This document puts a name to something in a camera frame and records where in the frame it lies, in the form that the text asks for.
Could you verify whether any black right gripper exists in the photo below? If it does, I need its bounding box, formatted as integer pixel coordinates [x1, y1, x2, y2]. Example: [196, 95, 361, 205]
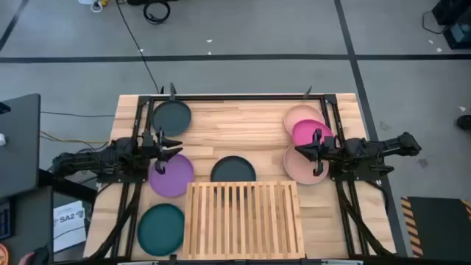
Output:
[294, 128, 341, 177]

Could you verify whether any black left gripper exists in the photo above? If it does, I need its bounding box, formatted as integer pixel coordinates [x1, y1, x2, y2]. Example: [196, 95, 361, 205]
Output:
[141, 127, 184, 175]

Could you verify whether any magenta plate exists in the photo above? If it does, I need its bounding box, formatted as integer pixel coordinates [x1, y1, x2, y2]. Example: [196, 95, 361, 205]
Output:
[291, 119, 335, 147]

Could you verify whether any purple plate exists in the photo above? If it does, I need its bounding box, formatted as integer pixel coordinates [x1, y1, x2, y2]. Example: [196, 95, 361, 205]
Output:
[148, 153, 195, 199]

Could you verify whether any dark grey plate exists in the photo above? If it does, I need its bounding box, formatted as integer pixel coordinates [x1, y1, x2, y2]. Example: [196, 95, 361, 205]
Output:
[151, 99, 192, 137]

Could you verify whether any pale pink plate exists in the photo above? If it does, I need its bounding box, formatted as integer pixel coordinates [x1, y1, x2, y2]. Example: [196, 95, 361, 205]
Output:
[283, 142, 330, 186]
[283, 105, 327, 136]

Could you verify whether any black plate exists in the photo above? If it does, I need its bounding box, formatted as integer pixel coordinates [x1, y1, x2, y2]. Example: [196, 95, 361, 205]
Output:
[210, 155, 257, 183]

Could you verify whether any teal plate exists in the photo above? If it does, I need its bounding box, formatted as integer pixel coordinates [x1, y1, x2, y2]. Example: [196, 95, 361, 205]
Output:
[137, 203, 185, 257]

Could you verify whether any slatted wooden shelf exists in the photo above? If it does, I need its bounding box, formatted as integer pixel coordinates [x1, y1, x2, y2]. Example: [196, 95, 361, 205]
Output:
[182, 180, 306, 261]

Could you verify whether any black support bar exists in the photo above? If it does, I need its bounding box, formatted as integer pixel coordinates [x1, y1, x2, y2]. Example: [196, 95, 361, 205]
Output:
[38, 168, 99, 204]

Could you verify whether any white printed paper sheet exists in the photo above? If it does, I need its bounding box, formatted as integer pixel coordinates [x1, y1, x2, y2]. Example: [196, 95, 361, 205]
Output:
[53, 200, 88, 254]

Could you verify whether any black hazard-striped mat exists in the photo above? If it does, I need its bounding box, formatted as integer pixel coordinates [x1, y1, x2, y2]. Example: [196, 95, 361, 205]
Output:
[400, 196, 471, 258]

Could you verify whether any black computer mouse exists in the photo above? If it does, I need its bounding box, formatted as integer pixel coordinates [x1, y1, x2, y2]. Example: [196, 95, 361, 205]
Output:
[31, 245, 51, 265]

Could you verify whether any white power adapter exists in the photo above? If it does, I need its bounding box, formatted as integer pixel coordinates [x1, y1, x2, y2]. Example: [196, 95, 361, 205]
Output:
[77, 0, 110, 13]

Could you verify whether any black keyboard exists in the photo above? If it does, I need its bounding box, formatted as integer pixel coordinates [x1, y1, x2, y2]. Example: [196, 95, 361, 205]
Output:
[0, 198, 15, 241]

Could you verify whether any black box with teal screen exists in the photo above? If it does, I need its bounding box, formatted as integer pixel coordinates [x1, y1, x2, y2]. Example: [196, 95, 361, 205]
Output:
[443, 21, 471, 51]

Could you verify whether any black equipment case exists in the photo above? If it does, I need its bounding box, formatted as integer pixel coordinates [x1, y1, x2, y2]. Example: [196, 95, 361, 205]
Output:
[432, 0, 471, 26]

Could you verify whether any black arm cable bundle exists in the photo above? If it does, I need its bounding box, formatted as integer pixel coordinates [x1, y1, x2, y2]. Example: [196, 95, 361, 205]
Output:
[86, 182, 143, 262]
[336, 182, 397, 257]

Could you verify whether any black metal table frame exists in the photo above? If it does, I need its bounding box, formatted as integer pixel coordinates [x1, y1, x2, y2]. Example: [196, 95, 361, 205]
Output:
[110, 93, 369, 261]

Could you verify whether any yellow cable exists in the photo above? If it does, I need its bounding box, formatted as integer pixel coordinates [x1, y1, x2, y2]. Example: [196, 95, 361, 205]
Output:
[39, 130, 110, 145]

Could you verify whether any thin dark cable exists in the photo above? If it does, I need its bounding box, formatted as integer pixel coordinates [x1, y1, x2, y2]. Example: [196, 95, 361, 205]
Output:
[40, 111, 116, 119]

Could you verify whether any coiled black cable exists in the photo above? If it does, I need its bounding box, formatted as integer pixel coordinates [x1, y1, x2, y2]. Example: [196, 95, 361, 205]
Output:
[142, 0, 171, 25]

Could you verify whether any long black floor cable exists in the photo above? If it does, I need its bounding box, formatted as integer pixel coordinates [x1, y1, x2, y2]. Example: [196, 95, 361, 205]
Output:
[116, 0, 162, 95]

